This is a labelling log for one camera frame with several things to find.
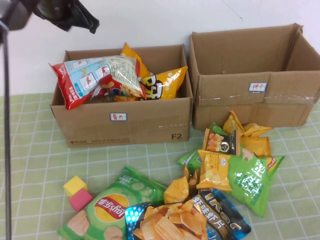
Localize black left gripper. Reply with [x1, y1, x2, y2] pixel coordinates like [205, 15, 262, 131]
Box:
[33, 0, 100, 35]

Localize red shrimp stick bag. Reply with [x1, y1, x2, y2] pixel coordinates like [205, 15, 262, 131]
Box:
[48, 55, 147, 111]

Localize small black chip packet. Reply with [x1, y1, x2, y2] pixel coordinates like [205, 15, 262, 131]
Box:
[202, 127, 241, 156]

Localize small yellow snack packet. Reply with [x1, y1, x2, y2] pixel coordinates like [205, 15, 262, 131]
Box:
[163, 175, 190, 205]
[239, 136, 272, 158]
[241, 123, 273, 138]
[222, 111, 245, 137]

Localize small golden snack packet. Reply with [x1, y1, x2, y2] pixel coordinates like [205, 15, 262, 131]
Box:
[181, 163, 201, 191]

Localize white label on F2 box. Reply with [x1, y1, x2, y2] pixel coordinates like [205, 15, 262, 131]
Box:
[109, 112, 128, 122]

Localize yellow chip bag black letters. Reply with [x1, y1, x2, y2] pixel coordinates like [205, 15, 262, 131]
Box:
[138, 65, 189, 101]

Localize cardboard box with F2 print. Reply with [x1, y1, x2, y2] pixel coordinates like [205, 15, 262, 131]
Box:
[49, 44, 194, 149]

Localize green checked tablecloth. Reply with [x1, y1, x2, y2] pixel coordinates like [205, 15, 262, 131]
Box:
[0, 92, 320, 240]

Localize yellow foam cube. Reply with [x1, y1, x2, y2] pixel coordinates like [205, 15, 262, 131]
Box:
[63, 175, 89, 198]

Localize taped cardboard box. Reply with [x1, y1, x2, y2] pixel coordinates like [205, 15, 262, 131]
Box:
[188, 23, 320, 131]

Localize pink foam cube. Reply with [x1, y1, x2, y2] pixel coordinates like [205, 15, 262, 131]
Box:
[68, 188, 94, 213]

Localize green cucumber Lay's bag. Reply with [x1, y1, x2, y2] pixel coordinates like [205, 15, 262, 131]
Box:
[56, 165, 168, 240]

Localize white label on taped box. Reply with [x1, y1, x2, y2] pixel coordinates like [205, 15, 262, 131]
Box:
[249, 82, 268, 92]

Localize yellow cracker packet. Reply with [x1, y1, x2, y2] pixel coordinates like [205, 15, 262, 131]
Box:
[196, 149, 233, 192]

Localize blue black shrimp chip bag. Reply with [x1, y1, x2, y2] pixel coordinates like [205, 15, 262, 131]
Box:
[124, 187, 252, 240]

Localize light green Lay's bag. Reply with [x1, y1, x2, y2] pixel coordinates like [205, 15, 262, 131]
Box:
[177, 121, 285, 218]

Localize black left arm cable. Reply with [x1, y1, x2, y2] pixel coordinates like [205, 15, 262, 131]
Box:
[0, 23, 13, 240]

